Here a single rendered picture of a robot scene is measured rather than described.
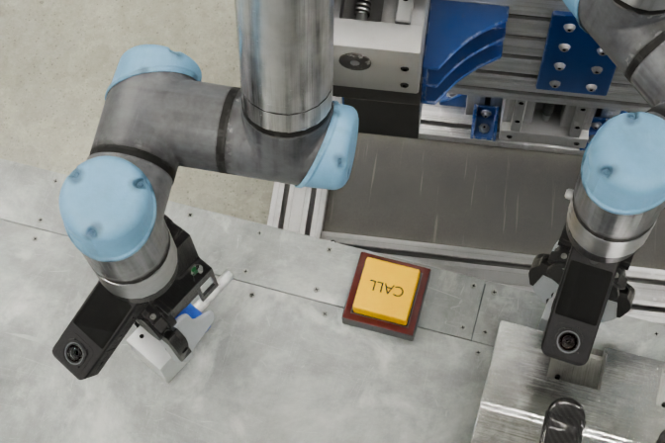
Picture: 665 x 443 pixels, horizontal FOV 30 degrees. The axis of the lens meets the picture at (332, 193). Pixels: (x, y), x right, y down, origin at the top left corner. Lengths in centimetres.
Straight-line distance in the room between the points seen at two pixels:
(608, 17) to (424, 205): 100
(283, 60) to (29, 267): 58
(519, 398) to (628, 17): 40
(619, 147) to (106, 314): 49
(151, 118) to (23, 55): 148
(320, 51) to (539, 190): 116
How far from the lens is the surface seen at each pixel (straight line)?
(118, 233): 99
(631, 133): 102
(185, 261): 118
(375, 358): 135
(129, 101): 106
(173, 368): 134
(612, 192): 101
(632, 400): 127
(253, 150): 103
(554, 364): 129
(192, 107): 104
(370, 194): 206
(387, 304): 133
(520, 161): 209
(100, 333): 118
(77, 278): 142
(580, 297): 117
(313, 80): 96
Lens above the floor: 210
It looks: 67 degrees down
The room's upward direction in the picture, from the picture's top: 6 degrees counter-clockwise
